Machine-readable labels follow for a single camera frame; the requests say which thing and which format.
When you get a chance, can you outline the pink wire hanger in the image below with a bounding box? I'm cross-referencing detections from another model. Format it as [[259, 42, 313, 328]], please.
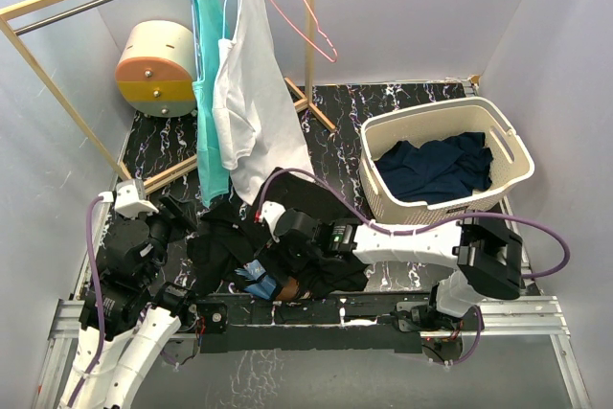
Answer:
[[243, 0, 339, 64]]

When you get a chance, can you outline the aluminium base frame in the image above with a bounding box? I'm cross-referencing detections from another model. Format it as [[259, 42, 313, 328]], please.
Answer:
[[36, 289, 590, 408]]

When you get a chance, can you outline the navy blue garment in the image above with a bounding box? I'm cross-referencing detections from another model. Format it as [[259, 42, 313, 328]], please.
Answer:
[[375, 132, 493, 205]]

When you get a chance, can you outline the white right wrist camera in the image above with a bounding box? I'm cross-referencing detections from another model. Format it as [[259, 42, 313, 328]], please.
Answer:
[[256, 201, 286, 242]]

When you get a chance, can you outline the wooden clothes rack frame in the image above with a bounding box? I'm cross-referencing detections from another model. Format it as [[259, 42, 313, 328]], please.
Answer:
[[0, 0, 338, 197]]

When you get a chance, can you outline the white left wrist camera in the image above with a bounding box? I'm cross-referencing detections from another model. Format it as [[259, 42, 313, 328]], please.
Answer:
[[99, 178, 159, 219]]

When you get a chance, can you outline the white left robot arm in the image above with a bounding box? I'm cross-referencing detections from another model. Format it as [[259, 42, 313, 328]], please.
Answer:
[[58, 194, 201, 408]]

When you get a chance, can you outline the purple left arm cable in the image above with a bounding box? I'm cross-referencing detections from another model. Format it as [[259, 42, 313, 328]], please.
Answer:
[[64, 195, 112, 405]]

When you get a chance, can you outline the white t shirt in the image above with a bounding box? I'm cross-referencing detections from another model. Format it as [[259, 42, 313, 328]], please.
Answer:
[[212, 0, 313, 204]]

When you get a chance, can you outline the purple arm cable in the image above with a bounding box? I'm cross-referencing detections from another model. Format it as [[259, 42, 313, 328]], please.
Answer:
[[258, 167, 572, 365], [64, 195, 112, 405]]

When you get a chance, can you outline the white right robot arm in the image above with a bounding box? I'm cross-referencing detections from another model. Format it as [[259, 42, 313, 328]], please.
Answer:
[[256, 201, 522, 331]]

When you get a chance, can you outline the cream plastic laundry basket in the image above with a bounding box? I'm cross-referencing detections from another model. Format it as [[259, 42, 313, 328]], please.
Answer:
[[358, 97, 534, 224]]

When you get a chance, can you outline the teal t shirt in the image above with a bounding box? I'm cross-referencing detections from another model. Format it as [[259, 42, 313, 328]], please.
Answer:
[[193, 0, 229, 207]]

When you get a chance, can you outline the black t shirt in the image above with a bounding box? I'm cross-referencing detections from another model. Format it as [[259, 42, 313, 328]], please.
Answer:
[[187, 197, 368, 301]]

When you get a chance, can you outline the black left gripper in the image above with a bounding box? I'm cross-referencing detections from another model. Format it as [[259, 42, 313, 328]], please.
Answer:
[[125, 192, 196, 284]]

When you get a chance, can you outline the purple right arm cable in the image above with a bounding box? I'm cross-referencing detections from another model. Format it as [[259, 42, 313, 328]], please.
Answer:
[[258, 167, 572, 365]]

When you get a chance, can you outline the cream round drawer cabinet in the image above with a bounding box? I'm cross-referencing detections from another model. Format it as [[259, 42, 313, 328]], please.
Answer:
[[115, 20, 197, 118]]

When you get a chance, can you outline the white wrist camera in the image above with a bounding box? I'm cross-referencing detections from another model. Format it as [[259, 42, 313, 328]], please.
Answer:
[[256, 201, 286, 242], [99, 178, 159, 219]]

